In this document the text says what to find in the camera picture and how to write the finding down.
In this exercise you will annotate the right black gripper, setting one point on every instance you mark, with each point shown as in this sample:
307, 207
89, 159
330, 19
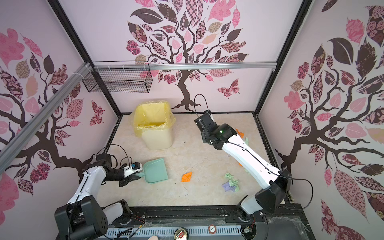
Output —
203, 138

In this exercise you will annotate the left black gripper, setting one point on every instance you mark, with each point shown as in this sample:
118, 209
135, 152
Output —
126, 180

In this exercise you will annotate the small orange scrap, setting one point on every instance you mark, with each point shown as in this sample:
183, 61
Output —
240, 133

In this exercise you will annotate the green plastic dustpan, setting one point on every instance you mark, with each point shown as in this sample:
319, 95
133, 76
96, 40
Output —
154, 171

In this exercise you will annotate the orange paper scrap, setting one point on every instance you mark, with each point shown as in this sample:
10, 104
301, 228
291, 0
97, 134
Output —
186, 177

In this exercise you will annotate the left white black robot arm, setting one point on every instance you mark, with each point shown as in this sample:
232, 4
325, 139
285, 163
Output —
82, 218

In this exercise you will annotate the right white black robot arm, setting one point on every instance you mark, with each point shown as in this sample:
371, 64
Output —
275, 183

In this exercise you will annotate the cream trash bin yellow bag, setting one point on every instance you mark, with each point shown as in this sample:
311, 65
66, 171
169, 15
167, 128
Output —
153, 122

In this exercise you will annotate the green paper scrap front right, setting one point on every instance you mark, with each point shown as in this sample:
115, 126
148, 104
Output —
232, 181

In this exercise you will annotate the purple paper scrap front right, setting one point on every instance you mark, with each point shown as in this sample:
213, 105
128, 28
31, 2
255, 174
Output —
227, 187

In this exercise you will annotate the metal can top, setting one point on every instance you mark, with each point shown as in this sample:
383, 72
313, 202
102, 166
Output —
181, 234

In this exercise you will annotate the red white round sticker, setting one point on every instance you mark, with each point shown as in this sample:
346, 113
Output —
212, 229

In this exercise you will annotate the black wire basket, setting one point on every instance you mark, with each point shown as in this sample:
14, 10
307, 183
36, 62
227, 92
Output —
119, 77

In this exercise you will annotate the aluminium rail back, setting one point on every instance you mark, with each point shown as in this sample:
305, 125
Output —
198, 66

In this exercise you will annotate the aluminium rail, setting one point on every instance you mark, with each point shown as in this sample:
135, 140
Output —
198, 66
11, 150

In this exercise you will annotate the aluminium rail left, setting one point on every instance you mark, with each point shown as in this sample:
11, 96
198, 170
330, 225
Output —
11, 150

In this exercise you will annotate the grey slotted cable duct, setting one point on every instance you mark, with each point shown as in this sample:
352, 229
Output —
167, 233

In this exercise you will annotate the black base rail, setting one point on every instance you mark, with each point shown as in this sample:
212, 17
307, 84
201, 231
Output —
284, 224

